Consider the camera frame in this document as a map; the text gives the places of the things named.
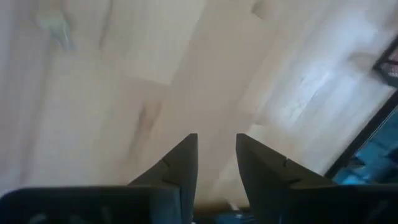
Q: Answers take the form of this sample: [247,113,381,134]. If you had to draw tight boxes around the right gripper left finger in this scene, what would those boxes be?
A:
[127,133,199,224]

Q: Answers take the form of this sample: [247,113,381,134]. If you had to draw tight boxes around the black mesh desk organizer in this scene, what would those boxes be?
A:
[372,35,398,88]

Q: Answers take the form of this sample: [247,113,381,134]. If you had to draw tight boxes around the black aluminium table frame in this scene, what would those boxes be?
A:
[323,90,398,180]

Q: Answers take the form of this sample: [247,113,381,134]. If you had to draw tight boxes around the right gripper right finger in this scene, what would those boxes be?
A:
[235,133,338,224]

